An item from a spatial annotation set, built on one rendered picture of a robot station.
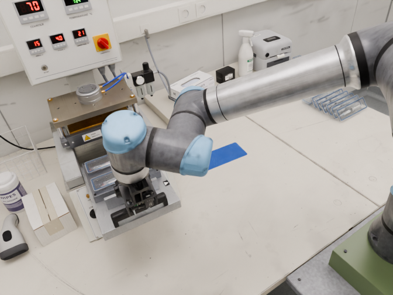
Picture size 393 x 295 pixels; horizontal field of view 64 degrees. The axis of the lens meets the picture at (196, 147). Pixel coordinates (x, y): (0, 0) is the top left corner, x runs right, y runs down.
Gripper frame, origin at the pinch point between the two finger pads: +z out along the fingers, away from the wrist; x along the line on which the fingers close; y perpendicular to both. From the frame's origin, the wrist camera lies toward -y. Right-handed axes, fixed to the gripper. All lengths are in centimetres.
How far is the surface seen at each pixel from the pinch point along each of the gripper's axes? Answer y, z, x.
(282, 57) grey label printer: -61, 36, 105
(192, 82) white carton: -66, 39, 53
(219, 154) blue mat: -20, 34, 42
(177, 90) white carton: -63, 37, 42
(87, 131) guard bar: -31.4, 6.4, -5.1
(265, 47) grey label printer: -65, 29, 95
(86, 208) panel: -12.8, 20.3, -13.8
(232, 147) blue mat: -21, 35, 49
